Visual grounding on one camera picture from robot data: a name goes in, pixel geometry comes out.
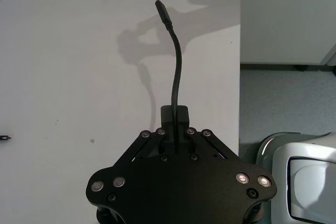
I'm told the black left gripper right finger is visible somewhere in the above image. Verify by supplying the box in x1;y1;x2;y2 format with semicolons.
174;105;238;164

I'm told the black cable with plug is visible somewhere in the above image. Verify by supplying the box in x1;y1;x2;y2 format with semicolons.
154;0;183;156

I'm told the white table cloth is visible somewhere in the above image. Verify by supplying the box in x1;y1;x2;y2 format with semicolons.
0;0;242;224

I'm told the pale grey furniture panel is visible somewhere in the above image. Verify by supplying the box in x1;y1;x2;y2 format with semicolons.
319;47;336;65

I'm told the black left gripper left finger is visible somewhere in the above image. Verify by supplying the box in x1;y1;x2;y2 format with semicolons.
114;105;175;167

